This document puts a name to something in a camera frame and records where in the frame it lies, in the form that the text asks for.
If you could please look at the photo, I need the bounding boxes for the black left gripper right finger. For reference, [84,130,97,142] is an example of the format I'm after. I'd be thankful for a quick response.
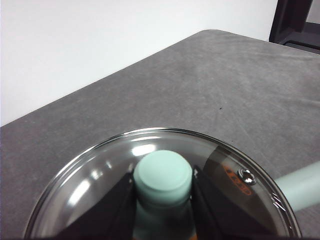
[191,165,277,239]

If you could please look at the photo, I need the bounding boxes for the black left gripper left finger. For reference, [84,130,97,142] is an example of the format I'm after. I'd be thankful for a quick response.
[56,171,136,239]

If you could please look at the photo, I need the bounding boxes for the glass lid with green knob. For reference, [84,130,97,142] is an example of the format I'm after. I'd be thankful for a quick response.
[23,127,303,239]

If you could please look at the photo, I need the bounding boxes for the green steamer pot with handle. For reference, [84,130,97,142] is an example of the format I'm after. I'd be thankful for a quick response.
[203,146,320,239]

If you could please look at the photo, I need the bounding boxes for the black metal frame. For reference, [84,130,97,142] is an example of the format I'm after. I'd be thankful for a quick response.
[268,0,320,55]

